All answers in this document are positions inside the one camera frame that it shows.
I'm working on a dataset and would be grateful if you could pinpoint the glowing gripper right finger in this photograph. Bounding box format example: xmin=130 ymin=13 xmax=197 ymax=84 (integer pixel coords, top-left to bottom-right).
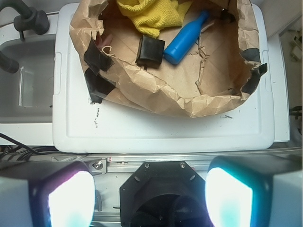
xmin=205 ymin=155 xmax=303 ymax=227

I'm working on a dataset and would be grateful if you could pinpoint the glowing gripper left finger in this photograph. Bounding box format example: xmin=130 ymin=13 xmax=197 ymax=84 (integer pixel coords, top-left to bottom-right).
xmin=0 ymin=161 xmax=95 ymax=227

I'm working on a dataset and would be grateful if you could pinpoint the yellow microfiber cloth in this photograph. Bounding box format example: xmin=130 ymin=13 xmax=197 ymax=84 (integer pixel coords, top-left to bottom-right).
xmin=116 ymin=0 xmax=193 ymax=38

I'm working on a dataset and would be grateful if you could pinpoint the white plastic bin lid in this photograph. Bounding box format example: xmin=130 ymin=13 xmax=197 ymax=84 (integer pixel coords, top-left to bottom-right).
xmin=53 ymin=3 xmax=275 ymax=154

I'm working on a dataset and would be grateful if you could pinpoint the crumpled brown paper bag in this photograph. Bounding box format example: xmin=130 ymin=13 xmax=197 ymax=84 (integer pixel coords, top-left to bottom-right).
xmin=70 ymin=0 xmax=267 ymax=118

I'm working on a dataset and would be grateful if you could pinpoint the blue plastic bottle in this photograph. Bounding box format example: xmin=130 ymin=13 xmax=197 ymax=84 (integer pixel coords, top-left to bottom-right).
xmin=163 ymin=10 xmax=210 ymax=65

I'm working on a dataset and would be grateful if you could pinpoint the black square pouch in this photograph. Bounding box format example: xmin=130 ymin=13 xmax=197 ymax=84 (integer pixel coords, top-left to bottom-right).
xmin=135 ymin=35 xmax=165 ymax=69

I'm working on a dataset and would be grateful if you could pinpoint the black faucet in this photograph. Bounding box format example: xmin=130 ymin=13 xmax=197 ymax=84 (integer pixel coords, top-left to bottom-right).
xmin=0 ymin=0 xmax=50 ymax=74

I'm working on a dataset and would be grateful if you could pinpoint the black cable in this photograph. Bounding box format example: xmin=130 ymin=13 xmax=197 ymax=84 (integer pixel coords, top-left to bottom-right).
xmin=0 ymin=132 xmax=89 ymax=161

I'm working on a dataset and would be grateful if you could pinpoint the aluminium rail frame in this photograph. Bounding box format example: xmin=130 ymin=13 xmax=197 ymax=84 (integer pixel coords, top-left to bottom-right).
xmin=51 ymin=147 xmax=303 ymax=175

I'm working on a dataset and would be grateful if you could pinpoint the black octagonal mount plate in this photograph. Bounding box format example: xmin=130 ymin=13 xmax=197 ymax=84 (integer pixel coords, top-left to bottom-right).
xmin=119 ymin=162 xmax=212 ymax=227

